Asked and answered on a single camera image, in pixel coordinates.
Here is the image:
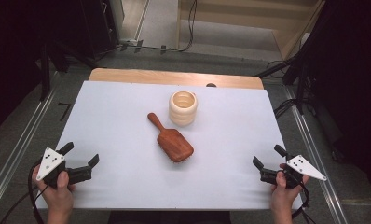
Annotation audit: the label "wooden hairbrush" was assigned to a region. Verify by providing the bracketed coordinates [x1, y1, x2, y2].
[146, 112, 195, 164]

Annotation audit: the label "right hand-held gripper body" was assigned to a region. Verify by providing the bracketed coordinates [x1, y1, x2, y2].
[259, 154, 328, 190]

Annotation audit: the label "black floor cables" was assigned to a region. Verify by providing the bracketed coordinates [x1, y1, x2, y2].
[272, 98, 299, 120]

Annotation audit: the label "cream ribbed cup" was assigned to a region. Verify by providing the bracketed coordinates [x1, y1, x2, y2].
[168, 90, 199, 127]

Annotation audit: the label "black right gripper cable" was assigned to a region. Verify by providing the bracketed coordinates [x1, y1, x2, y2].
[291, 182, 318, 224]

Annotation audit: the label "black metal stand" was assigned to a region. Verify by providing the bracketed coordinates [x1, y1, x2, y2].
[281, 52, 310, 116]

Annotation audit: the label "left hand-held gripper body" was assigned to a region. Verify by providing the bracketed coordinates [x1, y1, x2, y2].
[35, 147, 93, 189]

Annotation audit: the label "metal floor rail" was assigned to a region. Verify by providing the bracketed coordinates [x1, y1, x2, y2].
[282, 85, 350, 224]
[0, 70, 61, 216]

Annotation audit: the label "person's right hand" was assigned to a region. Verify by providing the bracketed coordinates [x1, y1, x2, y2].
[269, 163, 310, 217]

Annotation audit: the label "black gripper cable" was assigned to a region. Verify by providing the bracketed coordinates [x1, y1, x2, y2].
[0, 159, 49, 224]
[291, 182, 318, 224]

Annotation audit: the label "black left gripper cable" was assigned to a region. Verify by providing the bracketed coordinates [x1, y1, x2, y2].
[0, 159, 49, 224]

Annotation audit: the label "wooden table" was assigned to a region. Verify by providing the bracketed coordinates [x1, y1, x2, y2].
[89, 67, 265, 91]

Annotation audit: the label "black cabinet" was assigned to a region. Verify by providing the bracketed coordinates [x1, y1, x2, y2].
[57, 0, 121, 60]

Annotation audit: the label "wooden platform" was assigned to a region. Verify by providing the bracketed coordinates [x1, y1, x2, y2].
[176, 0, 326, 61]

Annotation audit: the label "black hanging cable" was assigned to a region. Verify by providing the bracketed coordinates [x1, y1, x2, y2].
[177, 0, 199, 53]

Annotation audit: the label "person's left hand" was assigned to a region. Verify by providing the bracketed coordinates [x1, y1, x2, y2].
[32, 170, 76, 217]

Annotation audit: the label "person's dark clothing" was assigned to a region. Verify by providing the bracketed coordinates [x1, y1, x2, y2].
[107, 210, 233, 224]

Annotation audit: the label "white board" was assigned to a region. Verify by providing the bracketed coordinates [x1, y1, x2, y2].
[34, 80, 304, 211]

